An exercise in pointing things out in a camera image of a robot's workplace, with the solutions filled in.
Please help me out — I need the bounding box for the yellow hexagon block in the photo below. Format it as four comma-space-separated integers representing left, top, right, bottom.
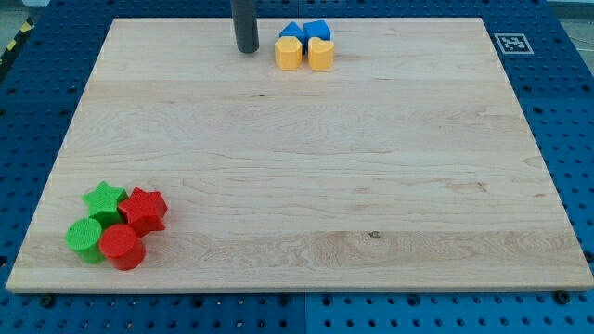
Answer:
274, 36, 303, 71

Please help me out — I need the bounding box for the white fiducial marker tag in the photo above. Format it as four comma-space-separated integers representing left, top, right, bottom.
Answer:
495, 32, 534, 55

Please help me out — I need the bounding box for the red cylinder block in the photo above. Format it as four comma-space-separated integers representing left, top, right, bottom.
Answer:
98, 224, 146, 271

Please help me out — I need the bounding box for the blue triangle block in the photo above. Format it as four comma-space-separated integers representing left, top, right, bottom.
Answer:
278, 21, 305, 45

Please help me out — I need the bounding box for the blue cube block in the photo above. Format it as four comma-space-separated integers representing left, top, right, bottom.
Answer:
303, 19, 331, 41

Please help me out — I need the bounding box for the green star block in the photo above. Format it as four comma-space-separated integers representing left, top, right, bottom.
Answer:
82, 181, 128, 229

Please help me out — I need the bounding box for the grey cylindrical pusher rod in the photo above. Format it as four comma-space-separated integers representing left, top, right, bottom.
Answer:
230, 0, 259, 54

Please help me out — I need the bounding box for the red star block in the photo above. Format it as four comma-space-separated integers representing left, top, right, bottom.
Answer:
118, 187, 168, 238

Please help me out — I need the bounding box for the wooden board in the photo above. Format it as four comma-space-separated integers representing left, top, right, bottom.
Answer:
6, 18, 593, 293

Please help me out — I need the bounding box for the yellow heart block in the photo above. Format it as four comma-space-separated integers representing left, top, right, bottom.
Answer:
307, 37, 335, 71

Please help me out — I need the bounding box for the green cylinder block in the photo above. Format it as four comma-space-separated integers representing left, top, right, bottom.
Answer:
65, 217, 105, 264

